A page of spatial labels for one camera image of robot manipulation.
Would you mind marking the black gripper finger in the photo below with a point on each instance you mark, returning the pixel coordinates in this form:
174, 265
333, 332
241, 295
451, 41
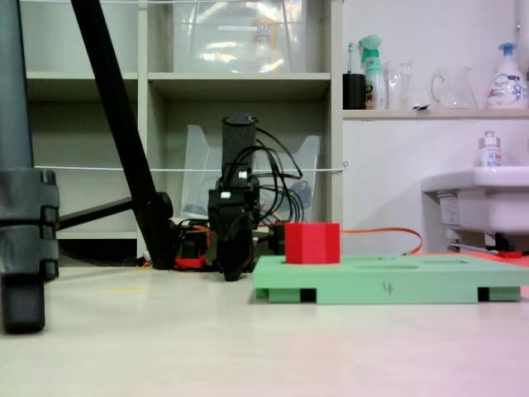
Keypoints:
240, 252
218, 236

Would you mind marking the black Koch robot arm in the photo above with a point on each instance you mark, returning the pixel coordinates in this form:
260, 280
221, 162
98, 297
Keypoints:
239, 142

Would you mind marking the wooden wall ledge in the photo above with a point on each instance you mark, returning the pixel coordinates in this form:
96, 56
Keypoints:
434, 114

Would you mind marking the black clamp under sink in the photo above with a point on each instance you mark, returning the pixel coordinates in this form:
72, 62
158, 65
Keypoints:
505, 243

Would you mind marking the thin black tripod brace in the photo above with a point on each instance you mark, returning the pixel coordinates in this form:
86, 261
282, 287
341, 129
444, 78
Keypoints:
95, 211

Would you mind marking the red base clamp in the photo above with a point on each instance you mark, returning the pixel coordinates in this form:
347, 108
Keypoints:
190, 263

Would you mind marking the thick grey tripod leg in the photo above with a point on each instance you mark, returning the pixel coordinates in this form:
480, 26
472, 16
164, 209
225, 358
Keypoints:
16, 165

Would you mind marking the small blue white packet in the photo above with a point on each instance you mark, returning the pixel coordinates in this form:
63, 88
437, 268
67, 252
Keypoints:
420, 106

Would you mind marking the red octagonal pillar block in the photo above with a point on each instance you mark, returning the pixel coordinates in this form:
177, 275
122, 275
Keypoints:
312, 244

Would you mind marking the green spray bottle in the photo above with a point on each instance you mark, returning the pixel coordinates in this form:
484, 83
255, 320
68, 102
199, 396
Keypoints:
373, 78

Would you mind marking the white foam soap bottle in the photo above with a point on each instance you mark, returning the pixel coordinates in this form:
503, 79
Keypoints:
506, 87

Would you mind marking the black cup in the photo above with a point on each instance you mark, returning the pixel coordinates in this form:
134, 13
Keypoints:
354, 92

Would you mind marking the clear measuring cup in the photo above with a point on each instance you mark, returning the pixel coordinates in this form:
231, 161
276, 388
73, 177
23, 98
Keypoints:
398, 87

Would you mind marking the slanted black tripod leg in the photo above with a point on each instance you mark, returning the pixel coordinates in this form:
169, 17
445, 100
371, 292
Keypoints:
111, 95

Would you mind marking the orange labelled packet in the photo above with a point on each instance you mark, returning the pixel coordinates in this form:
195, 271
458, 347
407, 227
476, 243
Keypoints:
264, 37

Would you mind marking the glass pitcher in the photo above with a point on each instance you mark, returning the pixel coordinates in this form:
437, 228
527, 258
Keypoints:
454, 91

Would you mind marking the blue white toothbrush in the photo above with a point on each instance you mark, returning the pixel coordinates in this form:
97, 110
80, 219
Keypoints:
350, 58

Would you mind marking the small clear sanitizer bottle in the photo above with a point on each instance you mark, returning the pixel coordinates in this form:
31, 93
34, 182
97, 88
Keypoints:
490, 153

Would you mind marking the green shape-sorting board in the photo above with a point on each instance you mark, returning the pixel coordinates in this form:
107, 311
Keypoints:
384, 277

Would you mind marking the clear plastic storage box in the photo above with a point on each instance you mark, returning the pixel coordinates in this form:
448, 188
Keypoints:
223, 41

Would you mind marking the white sink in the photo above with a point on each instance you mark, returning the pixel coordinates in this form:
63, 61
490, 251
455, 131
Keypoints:
496, 198

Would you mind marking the beige shelf unit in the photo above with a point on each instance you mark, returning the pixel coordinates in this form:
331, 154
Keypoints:
142, 82

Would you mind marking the small red block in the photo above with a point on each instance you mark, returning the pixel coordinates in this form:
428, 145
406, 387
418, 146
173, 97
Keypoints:
510, 254

